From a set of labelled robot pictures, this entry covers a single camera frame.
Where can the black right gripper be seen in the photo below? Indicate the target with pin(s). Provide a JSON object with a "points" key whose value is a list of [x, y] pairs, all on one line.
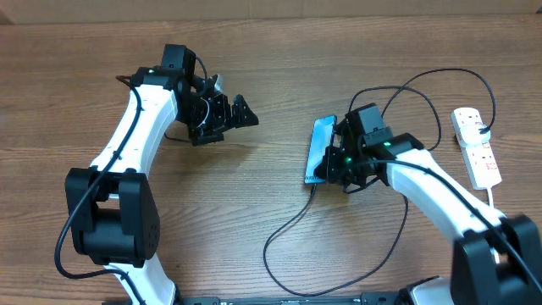
{"points": [[330, 172]]}

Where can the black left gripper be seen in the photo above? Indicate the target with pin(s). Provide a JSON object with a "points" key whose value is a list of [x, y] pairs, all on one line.
{"points": [[223, 119]]}

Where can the blue Galaxy smartphone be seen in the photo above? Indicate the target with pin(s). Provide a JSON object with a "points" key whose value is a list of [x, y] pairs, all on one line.
{"points": [[322, 137]]}

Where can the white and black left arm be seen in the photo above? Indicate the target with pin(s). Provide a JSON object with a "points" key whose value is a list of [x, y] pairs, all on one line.
{"points": [[113, 225]]}

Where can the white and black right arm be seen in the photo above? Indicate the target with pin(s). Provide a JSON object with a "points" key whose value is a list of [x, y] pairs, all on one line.
{"points": [[496, 259]]}

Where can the white charger plug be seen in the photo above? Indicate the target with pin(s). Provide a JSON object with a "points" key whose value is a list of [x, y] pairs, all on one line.
{"points": [[473, 135]]}

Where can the white power strip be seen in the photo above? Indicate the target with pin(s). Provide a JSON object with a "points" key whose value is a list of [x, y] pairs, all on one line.
{"points": [[480, 161]]}

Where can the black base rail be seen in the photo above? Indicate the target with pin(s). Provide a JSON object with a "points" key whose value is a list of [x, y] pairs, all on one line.
{"points": [[367, 298]]}

